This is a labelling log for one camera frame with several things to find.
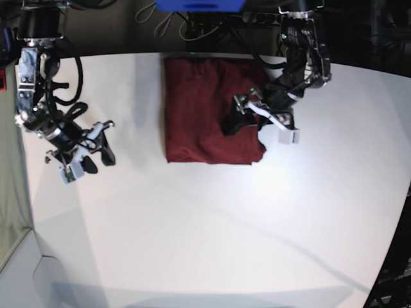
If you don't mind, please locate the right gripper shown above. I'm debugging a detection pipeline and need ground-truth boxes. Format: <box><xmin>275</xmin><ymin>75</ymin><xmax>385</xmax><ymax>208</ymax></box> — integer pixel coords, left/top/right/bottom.
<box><xmin>44</xmin><ymin>121</ymin><xmax>116</xmax><ymax>174</ymax></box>

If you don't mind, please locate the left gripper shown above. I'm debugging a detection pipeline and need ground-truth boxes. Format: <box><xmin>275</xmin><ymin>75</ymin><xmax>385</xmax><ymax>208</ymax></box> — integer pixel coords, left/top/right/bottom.
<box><xmin>221</xmin><ymin>87</ymin><xmax>295</xmax><ymax>136</ymax></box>

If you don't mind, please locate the dark red t-shirt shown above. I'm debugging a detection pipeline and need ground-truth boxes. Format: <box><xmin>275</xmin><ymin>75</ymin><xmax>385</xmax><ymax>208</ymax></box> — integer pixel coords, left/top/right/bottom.
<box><xmin>164</xmin><ymin>58</ymin><xmax>269</xmax><ymax>165</ymax></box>

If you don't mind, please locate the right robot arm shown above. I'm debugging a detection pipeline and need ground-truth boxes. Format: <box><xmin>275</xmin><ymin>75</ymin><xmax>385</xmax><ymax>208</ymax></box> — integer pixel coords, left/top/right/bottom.
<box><xmin>15</xmin><ymin>1</ymin><xmax>116</xmax><ymax>183</ymax></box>

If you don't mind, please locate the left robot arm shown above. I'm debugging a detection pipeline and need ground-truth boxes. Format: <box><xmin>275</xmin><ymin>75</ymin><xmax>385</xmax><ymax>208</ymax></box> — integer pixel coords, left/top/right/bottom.
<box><xmin>221</xmin><ymin>1</ymin><xmax>331</xmax><ymax>144</ymax></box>

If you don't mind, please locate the black power strip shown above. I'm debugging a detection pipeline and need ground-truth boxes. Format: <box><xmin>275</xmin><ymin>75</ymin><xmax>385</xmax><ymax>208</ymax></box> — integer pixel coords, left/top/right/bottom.
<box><xmin>241</xmin><ymin>12</ymin><xmax>282</xmax><ymax>26</ymax></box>

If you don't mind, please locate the red black device left edge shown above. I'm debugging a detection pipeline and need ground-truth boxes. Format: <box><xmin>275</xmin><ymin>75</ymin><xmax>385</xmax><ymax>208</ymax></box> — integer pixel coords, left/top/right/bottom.
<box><xmin>0</xmin><ymin>69</ymin><xmax>7</xmax><ymax>92</ymax></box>

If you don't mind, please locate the blue box at top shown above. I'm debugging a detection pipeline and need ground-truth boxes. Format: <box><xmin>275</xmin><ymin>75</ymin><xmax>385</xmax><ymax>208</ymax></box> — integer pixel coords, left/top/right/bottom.
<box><xmin>155</xmin><ymin>0</ymin><xmax>245</xmax><ymax>12</ymax></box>

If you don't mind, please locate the blue bottle left edge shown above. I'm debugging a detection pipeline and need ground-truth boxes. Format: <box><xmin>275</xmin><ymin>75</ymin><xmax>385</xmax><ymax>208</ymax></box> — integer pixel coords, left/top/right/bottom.
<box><xmin>2</xmin><ymin>27</ymin><xmax>13</xmax><ymax>53</ymax></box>

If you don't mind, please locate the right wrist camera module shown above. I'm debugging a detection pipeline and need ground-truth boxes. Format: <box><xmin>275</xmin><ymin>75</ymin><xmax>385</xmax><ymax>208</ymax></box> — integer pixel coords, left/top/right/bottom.
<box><xmin>58</xmin><ymin>162</ymin><xmax>85</xmax><ymax>184</ymax></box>

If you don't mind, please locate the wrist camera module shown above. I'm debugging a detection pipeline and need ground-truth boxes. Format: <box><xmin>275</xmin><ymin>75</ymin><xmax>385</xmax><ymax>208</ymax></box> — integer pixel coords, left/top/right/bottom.
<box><xmin>279</xmin><ymin>129</ymin><xmax>300</xmax><ymax>144</ymax></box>
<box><xmin>58</xmin><ymin>162</ymin><xmax>85</xmax><ymax>184</ymax></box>

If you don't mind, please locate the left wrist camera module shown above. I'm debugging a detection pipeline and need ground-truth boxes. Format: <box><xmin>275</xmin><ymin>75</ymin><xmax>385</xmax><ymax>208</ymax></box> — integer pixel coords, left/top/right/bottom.
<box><xmin>279</xmin><ymin>129</ymin><xmax>300</xmax><ymax>144</ymax></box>

